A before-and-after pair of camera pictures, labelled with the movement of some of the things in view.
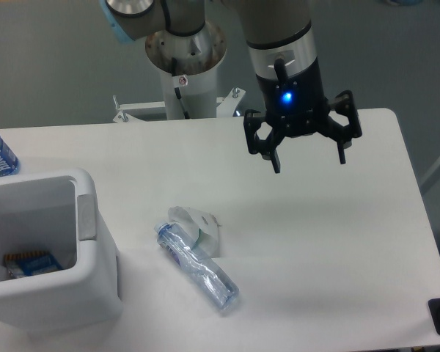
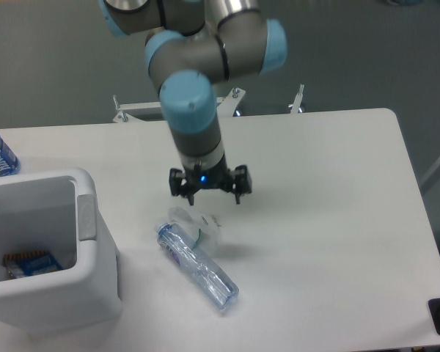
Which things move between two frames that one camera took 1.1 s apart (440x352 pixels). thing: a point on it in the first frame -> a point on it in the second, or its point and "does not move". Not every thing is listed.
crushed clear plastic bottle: x=218 y=288 does not move
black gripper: x=297 y=107 -> x=219 y=177
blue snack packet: x=19 y=265 does not move
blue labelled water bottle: x=0 y=160 does not move
